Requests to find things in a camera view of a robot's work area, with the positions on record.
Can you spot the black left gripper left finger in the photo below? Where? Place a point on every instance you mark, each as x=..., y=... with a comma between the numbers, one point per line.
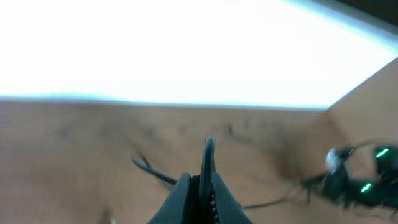
x=172, y=210

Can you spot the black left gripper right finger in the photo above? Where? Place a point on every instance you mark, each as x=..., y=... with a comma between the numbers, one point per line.
x=228, y=210

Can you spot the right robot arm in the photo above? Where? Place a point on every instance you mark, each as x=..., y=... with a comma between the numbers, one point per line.
x=338, y=187

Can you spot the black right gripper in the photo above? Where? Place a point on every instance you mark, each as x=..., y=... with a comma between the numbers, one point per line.
x=341, y=188

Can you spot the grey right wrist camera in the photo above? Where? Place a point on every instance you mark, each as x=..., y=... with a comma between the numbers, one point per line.
x=332, y=161

